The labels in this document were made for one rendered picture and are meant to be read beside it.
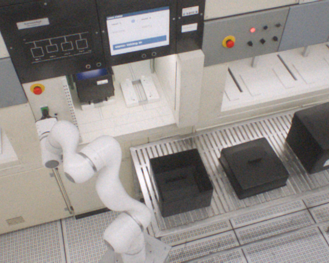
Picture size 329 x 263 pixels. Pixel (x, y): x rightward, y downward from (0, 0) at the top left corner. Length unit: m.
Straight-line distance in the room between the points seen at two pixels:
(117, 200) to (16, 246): 1.62
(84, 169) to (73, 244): 1.60
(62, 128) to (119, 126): 0.91
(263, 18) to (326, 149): 0.75
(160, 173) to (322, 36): 1.17
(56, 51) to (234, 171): 1.12
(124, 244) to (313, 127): 1.22
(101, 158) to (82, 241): 1.59
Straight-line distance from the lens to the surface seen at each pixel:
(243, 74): 2.67
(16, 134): 2.18
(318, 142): 2.23
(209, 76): 2.15
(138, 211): 1.64
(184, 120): 2.27
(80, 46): 1.81
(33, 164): 2.39
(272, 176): 2.21
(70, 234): 2.99
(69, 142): 1.44
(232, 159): 2.22
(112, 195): 1.52
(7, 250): 3.07
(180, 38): 1.91
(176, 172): 2.25
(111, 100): 2.44
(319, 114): 2.36
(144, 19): 1.79
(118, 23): 1.77
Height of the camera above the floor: 2.66
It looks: 51 degrees down
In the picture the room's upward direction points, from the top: 1 degrees counter-clockwise
